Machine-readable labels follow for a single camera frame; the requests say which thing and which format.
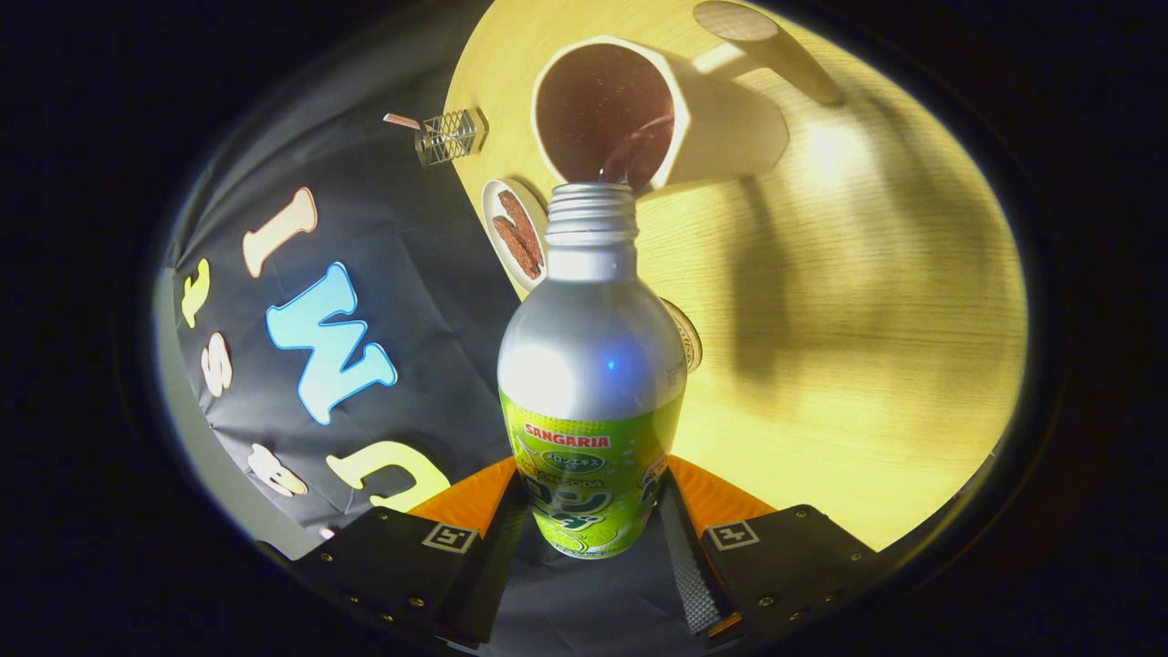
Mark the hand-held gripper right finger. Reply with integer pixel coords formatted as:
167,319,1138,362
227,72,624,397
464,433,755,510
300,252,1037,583
657,454,881,651

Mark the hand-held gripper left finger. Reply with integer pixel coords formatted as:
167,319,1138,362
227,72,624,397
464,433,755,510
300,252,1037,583
292,456,530,651

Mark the silver green juice bottle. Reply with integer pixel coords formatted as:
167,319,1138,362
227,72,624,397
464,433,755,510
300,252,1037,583
497,182,688,560

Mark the round cork coaster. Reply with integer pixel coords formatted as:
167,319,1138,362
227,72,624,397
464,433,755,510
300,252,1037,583
662,297,704,375

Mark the cream cup with wooden handle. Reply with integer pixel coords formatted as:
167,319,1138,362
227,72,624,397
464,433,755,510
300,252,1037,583
530,0,845,202

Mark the wooden table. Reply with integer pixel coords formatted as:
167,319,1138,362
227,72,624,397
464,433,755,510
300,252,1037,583
444,0,1029,553

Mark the brown meat slice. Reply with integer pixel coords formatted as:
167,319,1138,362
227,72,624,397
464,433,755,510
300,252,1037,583
492,215,541,280
497,189,546,267

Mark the white round plate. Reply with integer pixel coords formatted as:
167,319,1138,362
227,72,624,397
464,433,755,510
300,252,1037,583
481,178,550,293

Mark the metal wire holder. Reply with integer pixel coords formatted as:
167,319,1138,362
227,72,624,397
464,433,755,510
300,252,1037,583
415,108,489,168

